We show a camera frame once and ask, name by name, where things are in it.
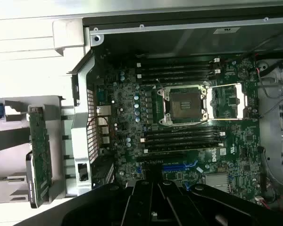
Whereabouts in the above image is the grey corner bracket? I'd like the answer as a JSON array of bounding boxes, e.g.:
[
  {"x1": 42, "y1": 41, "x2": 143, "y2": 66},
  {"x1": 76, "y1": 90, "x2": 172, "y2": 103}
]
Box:
[{"x1": 52, "y1": 19, "x2": 86, "y2": 57}]

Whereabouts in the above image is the silver socket cover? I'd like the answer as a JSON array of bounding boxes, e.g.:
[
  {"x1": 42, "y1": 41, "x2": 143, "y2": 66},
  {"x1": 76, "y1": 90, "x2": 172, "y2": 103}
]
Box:
[{"x1": 207, "y1": 82, "x2": 249, "y2": 121}]

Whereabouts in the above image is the red and black wire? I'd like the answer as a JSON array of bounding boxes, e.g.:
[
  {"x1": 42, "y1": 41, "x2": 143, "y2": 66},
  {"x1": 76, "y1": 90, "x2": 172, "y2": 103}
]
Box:
[{"x1": 256, "y1": 67, "x2": 283, "y2": 80}]

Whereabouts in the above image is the open black PC case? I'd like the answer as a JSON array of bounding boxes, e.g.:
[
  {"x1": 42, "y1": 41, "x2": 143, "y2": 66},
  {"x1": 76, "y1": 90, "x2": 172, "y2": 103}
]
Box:
[{"x1": 66, "y1": 4, "x2": 283, "y2": 212}]

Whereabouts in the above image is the grey parts rack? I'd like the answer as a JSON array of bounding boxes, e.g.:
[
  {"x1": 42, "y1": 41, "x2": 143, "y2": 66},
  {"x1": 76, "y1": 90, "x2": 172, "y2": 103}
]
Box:
[{"x1": 0, "y1": 95, "x2": 76, "y2": 203}]

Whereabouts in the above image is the silver rear port block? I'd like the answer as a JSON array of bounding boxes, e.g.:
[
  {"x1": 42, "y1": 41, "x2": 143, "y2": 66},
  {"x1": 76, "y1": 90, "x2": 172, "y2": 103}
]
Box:
[{"x1": 96, "y1": 105, "x2": 112, "y2": 145}]

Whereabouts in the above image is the green motherboard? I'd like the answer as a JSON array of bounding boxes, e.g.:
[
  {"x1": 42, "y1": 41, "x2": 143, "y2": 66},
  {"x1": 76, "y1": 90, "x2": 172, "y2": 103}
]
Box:
[{"x1": 94, "y1": 56, "x2": 262, "y2": 205}]

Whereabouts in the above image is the CPU socket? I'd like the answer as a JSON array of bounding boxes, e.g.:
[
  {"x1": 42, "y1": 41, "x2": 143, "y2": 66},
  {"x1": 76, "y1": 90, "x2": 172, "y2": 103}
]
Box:
[{"x1": 157, "y1": 86, "x2": 209, "y2": 125}]

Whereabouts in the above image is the blue expansion slot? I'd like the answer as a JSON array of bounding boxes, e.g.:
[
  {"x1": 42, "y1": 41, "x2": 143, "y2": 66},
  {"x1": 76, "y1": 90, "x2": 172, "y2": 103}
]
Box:
[{"x1": 162, "y1": 164, "x2": 199, "y2": 173}]

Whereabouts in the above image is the black RAM slot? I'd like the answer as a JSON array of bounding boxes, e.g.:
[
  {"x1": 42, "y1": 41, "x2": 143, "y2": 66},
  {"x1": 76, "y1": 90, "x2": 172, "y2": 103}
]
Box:
[
  {"x1": 141, "y1": 138, "x2": 226, "y2": 148},
  {"x1": 141, "y1": 133, "x2": 226, "y2": 142},
  {"x1": 143, "y1": 145, "x2": 227, "y2": 155},
  {"x1": 135, "y1": 65, "x2": 221, "y2": 73},
  {"x1": 135, "y1": 70, "x2": 222, "y2": 78},
  {"x1": 135, "y1": 58, "x2": 221, "y2": 67},
  {"x1": 141, "y1": 127, "x2": 225, "y2": 135},
  {"x1": 136, "y1": 75, "x2": 222, "y2": 84}
]

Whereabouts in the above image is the silver heat sink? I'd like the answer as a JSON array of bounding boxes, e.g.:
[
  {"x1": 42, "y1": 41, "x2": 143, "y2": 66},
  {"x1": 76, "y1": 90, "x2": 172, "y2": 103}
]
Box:
[{"x1": 204, "y1": 173, "x2": 232, "y2": 193}]

